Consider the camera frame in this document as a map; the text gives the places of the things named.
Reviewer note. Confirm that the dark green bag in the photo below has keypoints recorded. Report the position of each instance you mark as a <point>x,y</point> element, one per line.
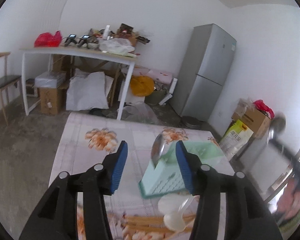
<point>156,96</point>

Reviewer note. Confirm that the person's right hand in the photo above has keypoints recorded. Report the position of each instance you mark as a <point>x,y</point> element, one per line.
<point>290,197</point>

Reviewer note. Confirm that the grey refrigerator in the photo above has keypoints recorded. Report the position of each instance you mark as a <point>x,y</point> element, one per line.
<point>205,75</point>

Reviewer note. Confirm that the wooden chair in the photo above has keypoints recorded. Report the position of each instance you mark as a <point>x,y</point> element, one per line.
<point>3,81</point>

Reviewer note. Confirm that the yellow green carton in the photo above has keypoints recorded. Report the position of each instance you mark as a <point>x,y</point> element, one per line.
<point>236,137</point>

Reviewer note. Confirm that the green plastic utensil holder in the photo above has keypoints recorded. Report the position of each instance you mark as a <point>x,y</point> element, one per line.
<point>162,177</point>

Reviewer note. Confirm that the metal pot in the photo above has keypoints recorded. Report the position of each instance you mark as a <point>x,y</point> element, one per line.
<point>192,122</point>

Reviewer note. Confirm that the white table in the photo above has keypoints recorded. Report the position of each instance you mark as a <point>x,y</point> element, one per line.
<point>77,52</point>

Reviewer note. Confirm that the small cardboard box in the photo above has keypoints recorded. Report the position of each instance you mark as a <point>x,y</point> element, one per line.
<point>51,100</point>

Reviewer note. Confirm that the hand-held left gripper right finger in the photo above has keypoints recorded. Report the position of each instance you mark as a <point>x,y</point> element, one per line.
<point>186,170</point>

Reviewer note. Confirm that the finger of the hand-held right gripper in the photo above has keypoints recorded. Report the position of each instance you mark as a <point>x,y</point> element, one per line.
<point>283,151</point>

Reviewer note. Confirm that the yellow bag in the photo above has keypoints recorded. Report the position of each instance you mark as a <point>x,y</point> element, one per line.
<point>141,86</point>

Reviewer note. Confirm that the red cloth bag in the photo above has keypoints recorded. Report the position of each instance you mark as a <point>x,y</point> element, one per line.
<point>263,107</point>

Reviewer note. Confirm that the white plastic bag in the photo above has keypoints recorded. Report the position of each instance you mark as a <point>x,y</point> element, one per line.
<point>115,46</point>

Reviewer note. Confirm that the white wrapped box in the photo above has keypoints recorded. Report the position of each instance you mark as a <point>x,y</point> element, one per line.
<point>50,78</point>

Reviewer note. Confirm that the floral tablecloth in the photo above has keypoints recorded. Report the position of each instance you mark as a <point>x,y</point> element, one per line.
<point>90,160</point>

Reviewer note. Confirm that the black gadget with screen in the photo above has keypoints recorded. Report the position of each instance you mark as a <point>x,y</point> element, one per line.
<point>83,40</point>
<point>71,40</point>

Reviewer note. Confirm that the red plastic bag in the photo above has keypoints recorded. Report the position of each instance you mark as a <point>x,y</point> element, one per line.
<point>47,40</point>

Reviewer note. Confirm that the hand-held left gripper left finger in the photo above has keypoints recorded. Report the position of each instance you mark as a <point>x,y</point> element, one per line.
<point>118,170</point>

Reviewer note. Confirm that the clear plastic bag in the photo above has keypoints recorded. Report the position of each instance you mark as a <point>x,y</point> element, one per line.
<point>140,113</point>

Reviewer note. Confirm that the brown picture frame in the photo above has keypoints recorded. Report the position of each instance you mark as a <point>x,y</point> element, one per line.
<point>126,33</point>

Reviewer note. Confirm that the white sack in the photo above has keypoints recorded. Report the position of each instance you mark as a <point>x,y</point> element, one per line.
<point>87,92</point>

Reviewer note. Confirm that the large cardboard box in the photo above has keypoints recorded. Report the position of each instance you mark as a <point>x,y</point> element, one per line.
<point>255,122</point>

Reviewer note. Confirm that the white upright device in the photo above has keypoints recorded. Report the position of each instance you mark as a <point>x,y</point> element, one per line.
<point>171,90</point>

